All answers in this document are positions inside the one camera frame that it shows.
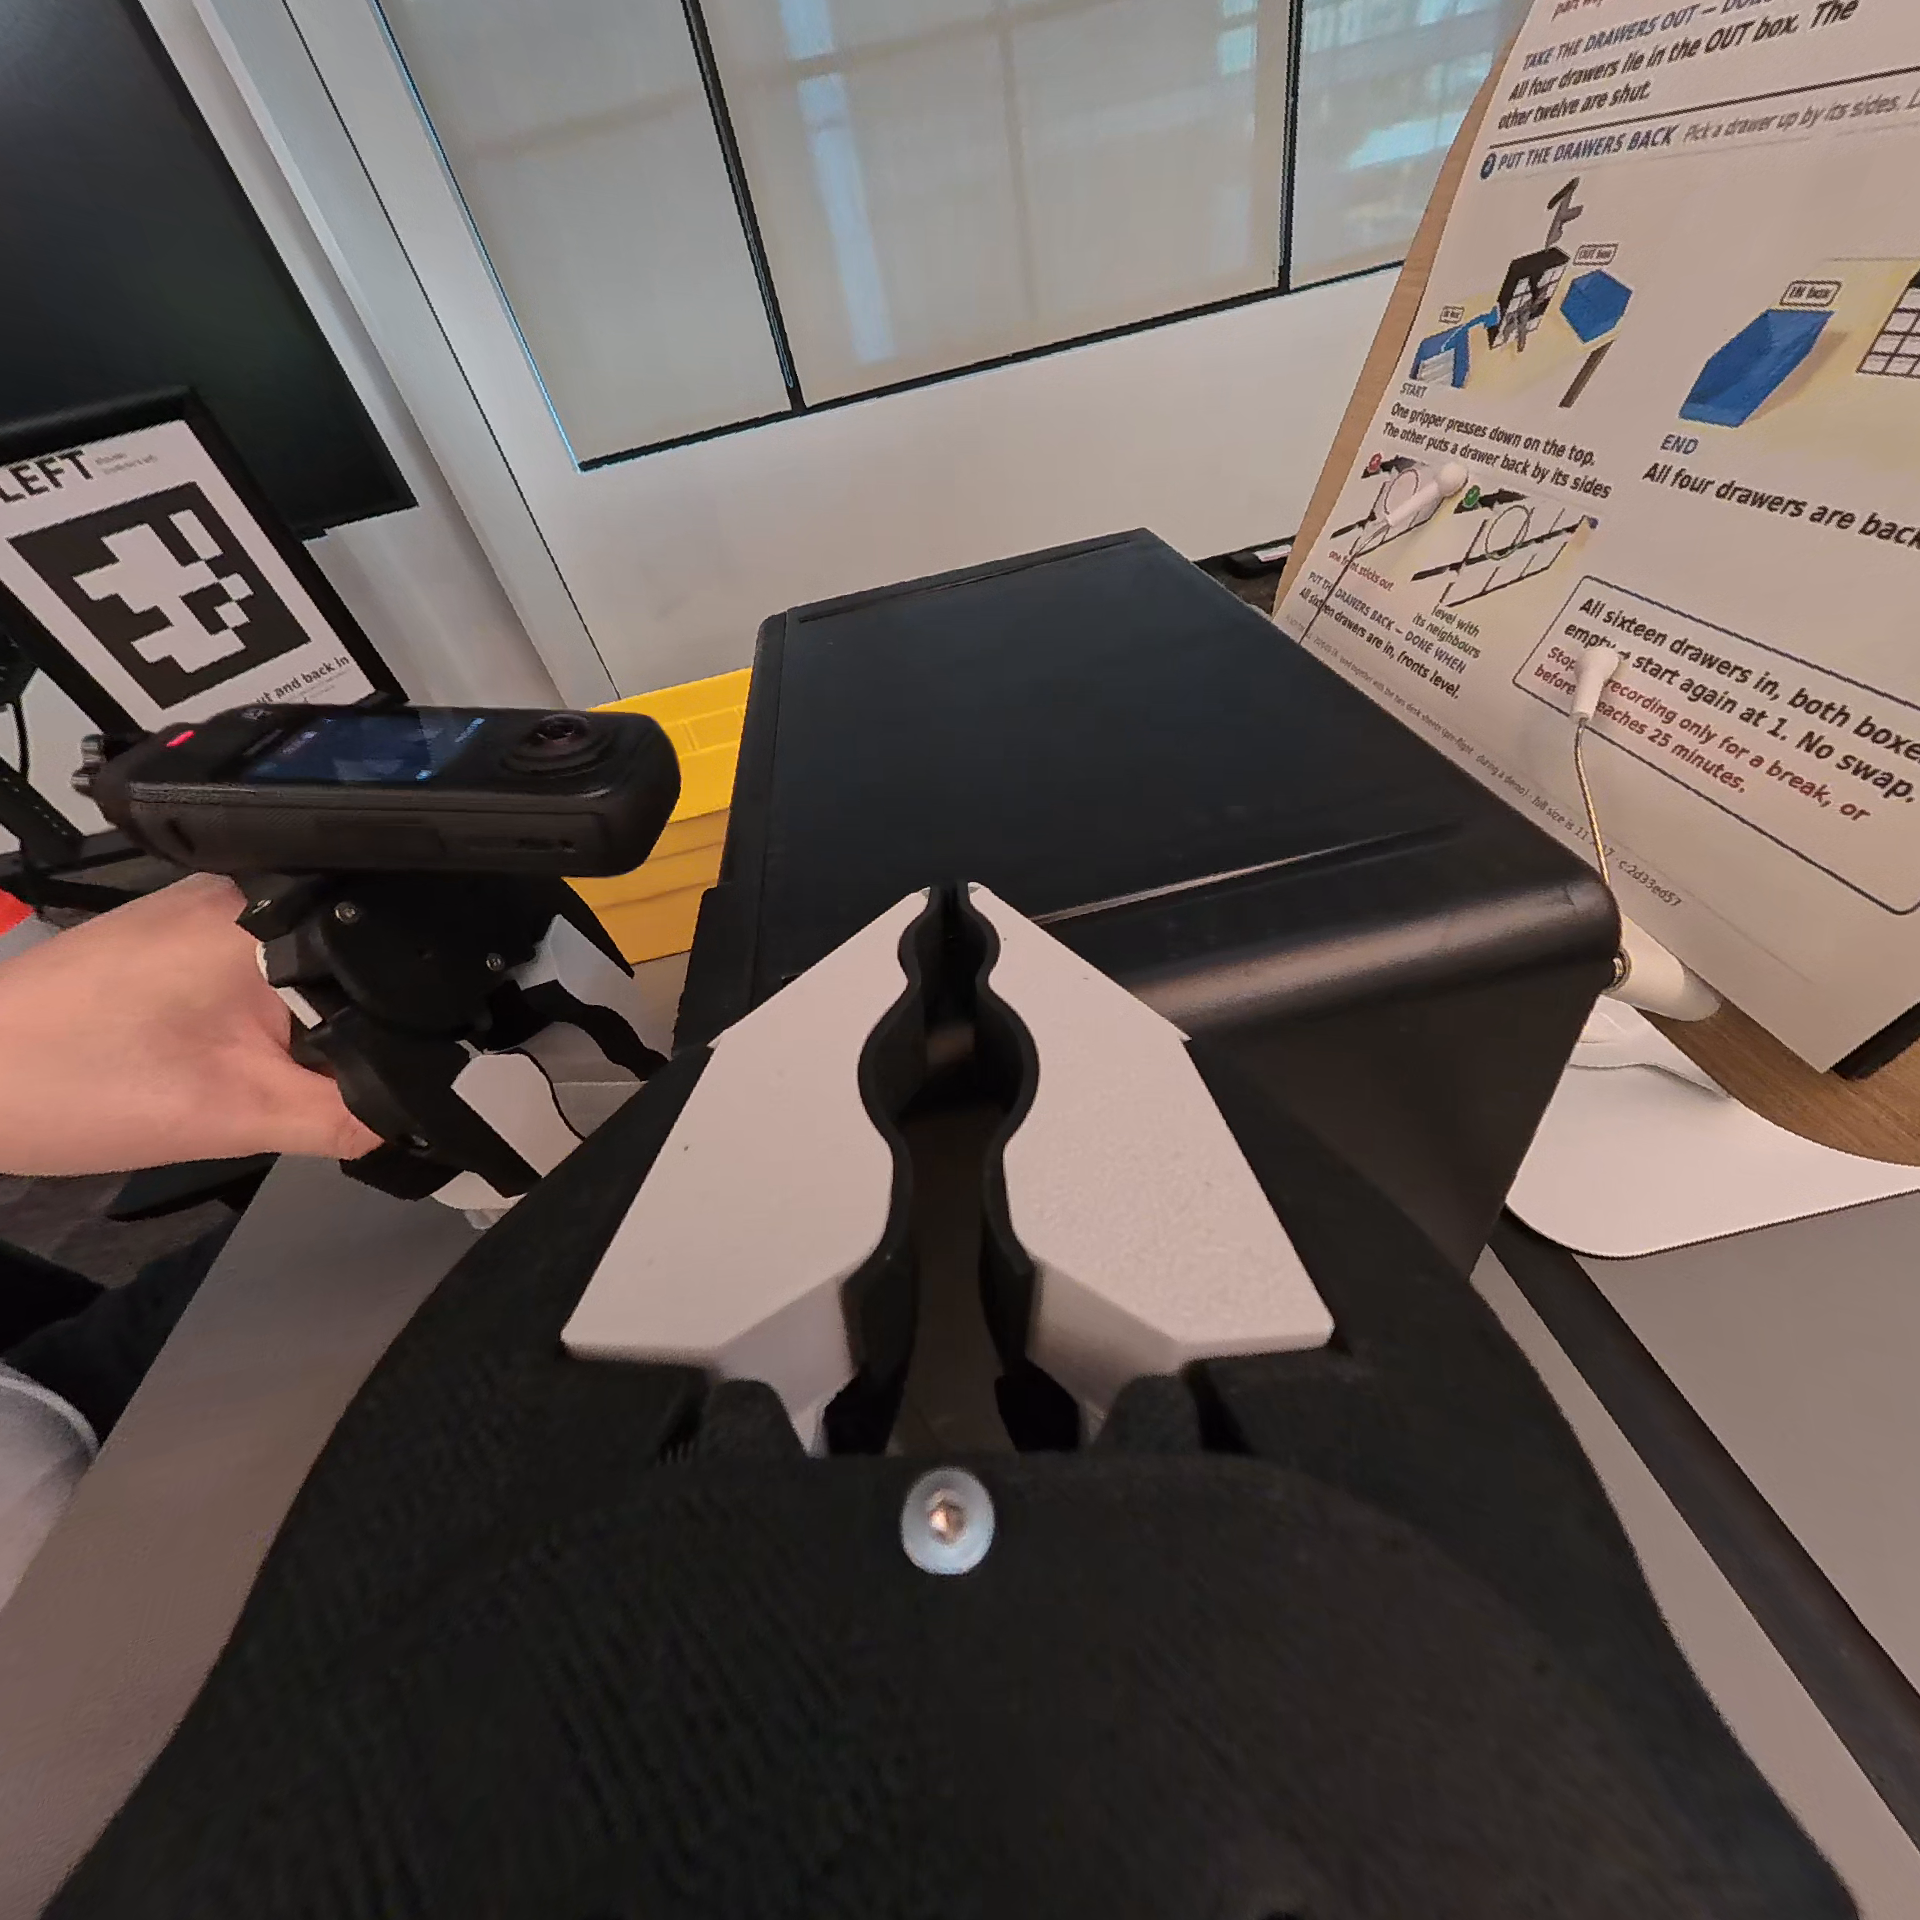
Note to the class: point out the printed instruction poster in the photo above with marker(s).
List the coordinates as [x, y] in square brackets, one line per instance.
[1724, 303]

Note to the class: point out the black drawer cabinet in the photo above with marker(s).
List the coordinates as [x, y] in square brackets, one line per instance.
[1124, 720]

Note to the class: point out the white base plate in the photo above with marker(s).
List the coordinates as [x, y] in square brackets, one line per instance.
[1679, 1171]

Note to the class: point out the person's grey clothing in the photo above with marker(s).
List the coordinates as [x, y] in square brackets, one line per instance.
[36, 1471]

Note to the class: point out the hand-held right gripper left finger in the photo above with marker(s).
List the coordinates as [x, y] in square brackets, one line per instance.
[750, 1186]

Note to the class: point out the yellow storage bin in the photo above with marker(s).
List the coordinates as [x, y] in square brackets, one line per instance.
[672, 841]

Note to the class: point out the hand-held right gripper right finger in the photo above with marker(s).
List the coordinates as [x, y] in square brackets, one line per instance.
[1152, 1186]

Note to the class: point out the instruction poster on board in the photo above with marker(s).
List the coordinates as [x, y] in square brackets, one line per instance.
[1785, 1096]

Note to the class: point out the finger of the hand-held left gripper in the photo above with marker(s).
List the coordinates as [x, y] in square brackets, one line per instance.
[510, 1111]
[580, 943]

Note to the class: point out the person's left hand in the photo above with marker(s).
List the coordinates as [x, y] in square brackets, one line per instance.
[150, 1037]

